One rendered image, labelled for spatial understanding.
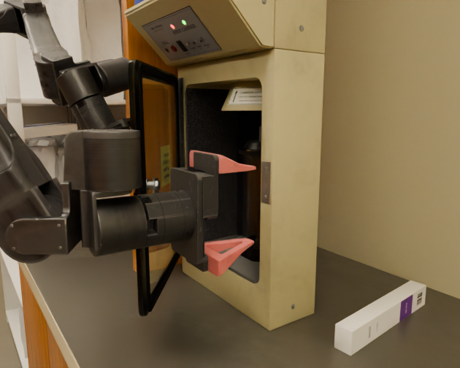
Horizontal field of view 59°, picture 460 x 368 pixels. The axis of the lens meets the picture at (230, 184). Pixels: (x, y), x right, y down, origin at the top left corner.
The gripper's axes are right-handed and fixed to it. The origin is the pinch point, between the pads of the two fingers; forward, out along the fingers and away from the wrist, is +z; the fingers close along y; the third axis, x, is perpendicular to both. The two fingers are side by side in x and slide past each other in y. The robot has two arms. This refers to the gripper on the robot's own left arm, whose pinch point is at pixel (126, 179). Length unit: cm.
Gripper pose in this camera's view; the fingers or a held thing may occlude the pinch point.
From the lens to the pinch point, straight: 72.4
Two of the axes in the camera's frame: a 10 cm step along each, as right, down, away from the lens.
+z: 4.3, 8.9, 1.4
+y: -9.0, 4.1, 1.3
